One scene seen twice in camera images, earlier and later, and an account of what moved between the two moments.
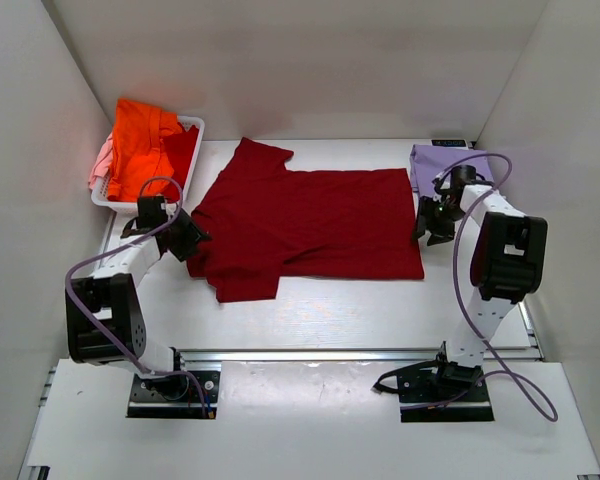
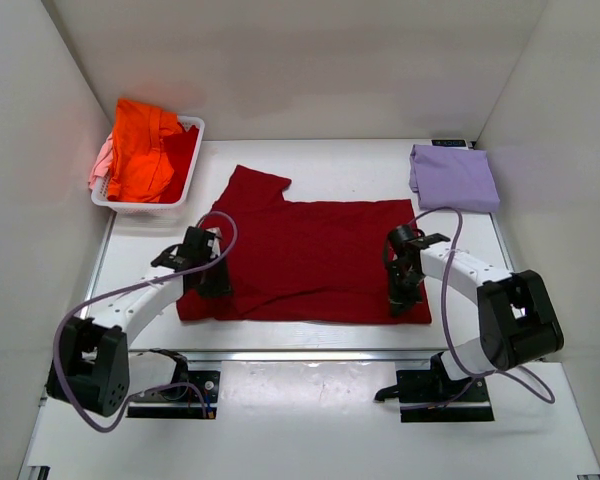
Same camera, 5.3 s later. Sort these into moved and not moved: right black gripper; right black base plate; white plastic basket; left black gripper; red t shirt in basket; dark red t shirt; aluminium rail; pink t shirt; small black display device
Moved: left black gripper; right black gripper; dark red t shirt
Not moved: white plastic basket; aluminium rail; right black base plate; small black display device; pink t shirt; red t shirt in basket
